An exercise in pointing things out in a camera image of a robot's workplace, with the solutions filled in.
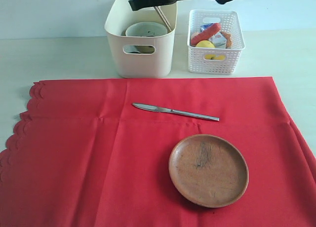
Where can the white ceramic bowl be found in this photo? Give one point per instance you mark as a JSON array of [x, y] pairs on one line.
[[146, 29]]

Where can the stainless steel cup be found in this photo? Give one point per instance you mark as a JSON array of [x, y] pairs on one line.
[[133, 49]]

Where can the yellow lemon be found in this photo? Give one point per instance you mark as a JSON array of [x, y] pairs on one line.
[[205, 44]]

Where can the red sausage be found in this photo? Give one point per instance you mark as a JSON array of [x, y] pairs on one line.
[[206, 34]]

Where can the blue white milk carton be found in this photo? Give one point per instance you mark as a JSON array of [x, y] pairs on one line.
[[218, 40]]

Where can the yellow cheese wedge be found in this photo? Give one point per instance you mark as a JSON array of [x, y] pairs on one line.
[[214, 57]]

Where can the metal table knife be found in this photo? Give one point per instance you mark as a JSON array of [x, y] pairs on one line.
[[158, 109]]

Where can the brown wooden plate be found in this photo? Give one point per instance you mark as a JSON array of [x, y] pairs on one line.
[[208, 171]]

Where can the brown egg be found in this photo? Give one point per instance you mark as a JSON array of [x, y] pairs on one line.
[[194, 35]]

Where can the cream plastic bin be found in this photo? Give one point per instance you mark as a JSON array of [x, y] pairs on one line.
[[157, 60]]

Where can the white perforated plastic basket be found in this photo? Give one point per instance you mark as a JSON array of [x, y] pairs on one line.
[[229, 23]]

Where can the red tablecloth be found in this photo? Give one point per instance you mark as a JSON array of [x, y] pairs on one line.
[[83, 156]]

